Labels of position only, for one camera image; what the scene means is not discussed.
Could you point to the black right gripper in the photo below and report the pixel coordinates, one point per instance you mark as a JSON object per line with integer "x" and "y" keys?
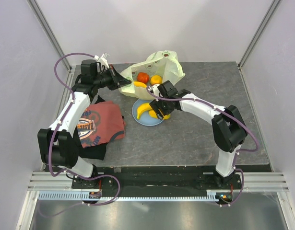
{"x": 156, "y": 105}

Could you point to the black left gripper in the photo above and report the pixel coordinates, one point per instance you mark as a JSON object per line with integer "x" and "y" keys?
{"x": 116, "y": 79}

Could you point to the yellow banana bunch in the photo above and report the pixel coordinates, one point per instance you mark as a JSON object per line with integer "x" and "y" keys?
{"x": 139, "y": 84}

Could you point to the single yellow banana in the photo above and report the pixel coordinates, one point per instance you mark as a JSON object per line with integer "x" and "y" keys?
{"x": 142, "y": 109}

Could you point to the red apple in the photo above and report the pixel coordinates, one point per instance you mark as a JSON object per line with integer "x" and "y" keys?
{"x": 143, "y": 77}

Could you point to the orange tangerine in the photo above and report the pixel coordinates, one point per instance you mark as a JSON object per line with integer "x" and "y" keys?
{"x": 155, "y": 79}

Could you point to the green avocado print plastic bag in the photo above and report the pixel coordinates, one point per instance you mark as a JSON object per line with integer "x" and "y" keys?
{"x": 163, "y": 63}

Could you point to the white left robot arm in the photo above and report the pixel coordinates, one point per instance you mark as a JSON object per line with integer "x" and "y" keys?
{"x": 57, "y": 146}

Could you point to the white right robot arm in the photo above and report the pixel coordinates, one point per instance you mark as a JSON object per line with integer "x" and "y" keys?
{"x": 227, "y": 123}

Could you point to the blue plate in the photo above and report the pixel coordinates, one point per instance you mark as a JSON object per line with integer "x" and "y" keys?
{"x": 145, "y": 119}

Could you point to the red folded t-shirt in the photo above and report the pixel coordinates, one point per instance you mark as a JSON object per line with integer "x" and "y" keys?
{"x": 101, "y": 123}

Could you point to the black cloth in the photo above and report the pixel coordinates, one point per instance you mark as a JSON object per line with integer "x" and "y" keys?
{"x": 96, "y": 152}

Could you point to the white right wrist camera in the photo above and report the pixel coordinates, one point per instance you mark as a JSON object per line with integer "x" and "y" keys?
{"x": 155, "y": 91}

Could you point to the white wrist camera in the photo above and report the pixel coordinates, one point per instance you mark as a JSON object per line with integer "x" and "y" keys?
{"x": 155, "y": 91}
{"x": 103, "y": 61}

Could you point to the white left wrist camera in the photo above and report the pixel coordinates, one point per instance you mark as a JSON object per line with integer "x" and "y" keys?
{"x": 103, "y": 61}

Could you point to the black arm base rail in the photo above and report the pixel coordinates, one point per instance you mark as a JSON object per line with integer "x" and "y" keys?
{"x": 197, "y": 177}

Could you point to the left aluminium frame post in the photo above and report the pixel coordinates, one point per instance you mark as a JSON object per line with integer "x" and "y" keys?
{"x": 46, "y": 27}

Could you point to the blue slotted cable duct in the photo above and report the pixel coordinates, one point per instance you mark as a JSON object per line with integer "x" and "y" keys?
{"x": 89, "y": 196}

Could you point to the aluminium corner frame post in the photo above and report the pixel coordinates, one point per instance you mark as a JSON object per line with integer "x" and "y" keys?
{"x": 259, "y": 32}

